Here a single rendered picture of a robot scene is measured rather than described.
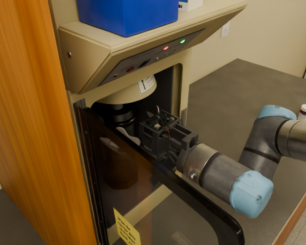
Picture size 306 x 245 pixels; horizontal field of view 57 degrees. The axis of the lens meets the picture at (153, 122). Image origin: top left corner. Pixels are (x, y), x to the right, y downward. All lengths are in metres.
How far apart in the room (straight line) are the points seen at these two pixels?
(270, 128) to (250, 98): 0.82
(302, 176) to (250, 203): 0.58
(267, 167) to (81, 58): 0.41
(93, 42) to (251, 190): 0.33
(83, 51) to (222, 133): 0.85
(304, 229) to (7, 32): 2.06
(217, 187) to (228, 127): 0.70
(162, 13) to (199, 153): 0.26
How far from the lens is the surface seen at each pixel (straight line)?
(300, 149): 0.56
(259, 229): 0.87
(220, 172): 0.51
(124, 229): 0.55
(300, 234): 2.16
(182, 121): 0.75
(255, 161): 0.61
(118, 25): 0.36
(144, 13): 0.37
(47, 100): 0.34
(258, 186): 0.50
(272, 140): 0.60
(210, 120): 1.22
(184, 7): 0.48
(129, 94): 0.59
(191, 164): 0.53
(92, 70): 0.38
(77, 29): 0.40
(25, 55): 0.33
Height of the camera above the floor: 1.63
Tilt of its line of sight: 35 degrees down
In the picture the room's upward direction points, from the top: straight up
